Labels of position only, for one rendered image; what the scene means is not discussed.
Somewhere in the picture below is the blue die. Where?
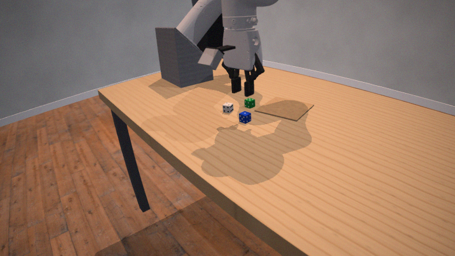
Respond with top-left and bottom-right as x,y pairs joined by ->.
239,111 -> 251,124

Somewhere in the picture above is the green die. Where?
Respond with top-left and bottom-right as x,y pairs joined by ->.
244,98 -> 255,109

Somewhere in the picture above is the brown mat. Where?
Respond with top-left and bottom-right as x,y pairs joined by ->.
254,97 -> 314,121

